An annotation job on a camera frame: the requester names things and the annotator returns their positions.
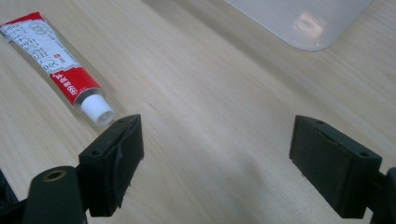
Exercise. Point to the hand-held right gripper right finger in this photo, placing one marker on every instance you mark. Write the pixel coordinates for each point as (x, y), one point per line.
(334, 165)

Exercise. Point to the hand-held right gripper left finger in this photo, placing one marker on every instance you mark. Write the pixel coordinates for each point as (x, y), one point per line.
(113, 174)

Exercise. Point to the red and white glue tube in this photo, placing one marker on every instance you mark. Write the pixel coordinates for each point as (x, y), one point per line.
(57, 62)

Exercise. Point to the translucent plastic tray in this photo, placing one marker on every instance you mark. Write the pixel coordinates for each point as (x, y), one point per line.
(300, 21)

